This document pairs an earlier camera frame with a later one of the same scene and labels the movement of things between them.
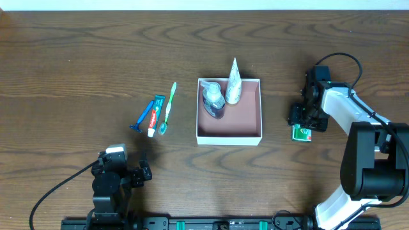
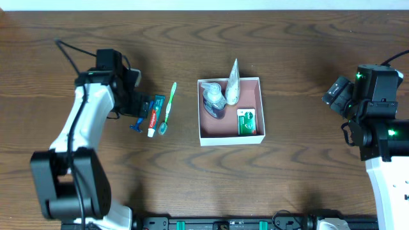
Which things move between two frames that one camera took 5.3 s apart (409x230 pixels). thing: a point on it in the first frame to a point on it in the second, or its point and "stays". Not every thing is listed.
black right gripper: x=304 y=118 to x=334 y=96
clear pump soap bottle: x=213 y=99 stays
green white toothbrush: x=163 y=127 stays
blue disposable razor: x=136 y=126 stays
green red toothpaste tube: x=156 y=111 stays
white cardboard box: x=239 y=124 stays
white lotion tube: x=234 y=85 stays
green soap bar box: x=301 y=134 to x=246 y=121
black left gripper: x=140 y=174 to x=142 y=105
